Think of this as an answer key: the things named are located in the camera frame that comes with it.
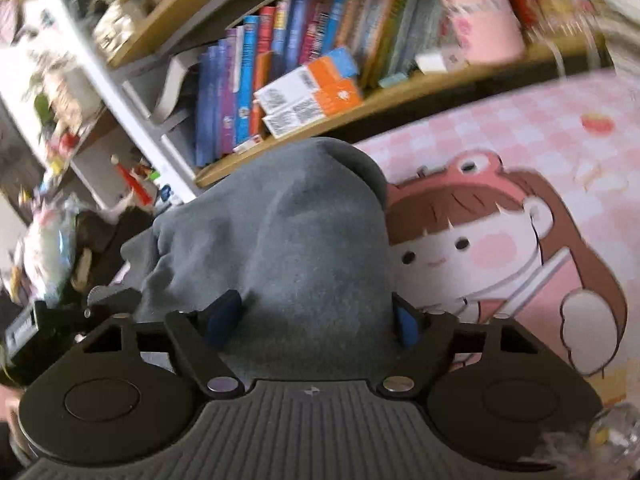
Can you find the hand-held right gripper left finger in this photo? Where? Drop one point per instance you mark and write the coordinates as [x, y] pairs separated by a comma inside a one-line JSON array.
[[222, 317]]

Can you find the pink cylindrical container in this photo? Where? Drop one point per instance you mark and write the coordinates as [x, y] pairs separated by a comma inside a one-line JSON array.
[[480, 25]]

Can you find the thick grey book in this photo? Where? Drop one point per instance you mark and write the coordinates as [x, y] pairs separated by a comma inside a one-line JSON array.
[[170, 87]]

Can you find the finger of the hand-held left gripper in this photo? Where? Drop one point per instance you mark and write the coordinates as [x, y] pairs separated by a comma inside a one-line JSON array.
[[117, 300]]

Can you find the brown leather bag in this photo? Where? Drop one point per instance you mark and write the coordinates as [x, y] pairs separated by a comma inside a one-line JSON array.
[[107, 232]]

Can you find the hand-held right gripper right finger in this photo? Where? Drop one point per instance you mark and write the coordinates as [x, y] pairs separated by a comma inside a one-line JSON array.
[[407, 327]]

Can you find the grey sweatshirt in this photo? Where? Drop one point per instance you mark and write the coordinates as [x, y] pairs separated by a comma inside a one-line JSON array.
[[300, 240]]

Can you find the orange white box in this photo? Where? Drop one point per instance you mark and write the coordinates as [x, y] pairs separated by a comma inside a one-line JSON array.
[[325, 67], [340, 97]]

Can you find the small white box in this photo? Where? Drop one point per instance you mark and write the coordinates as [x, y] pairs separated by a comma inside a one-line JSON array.
[[440, 61]]

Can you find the row of blue purple books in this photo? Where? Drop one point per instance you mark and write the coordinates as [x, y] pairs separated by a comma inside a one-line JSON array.
[[300, 25]]

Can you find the clear glossy object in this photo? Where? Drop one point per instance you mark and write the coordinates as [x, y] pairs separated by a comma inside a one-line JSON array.
[[615, 430]]

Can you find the white wooden bookshelf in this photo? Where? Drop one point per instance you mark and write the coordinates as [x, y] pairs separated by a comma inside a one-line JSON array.
[[135, 105]]

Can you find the cream quilted handbag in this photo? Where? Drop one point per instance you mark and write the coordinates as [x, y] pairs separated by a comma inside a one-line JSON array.
[[117, 27]]

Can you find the iridescent plastic bag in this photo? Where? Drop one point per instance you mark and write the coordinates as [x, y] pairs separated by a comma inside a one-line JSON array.
[[50, 245]]

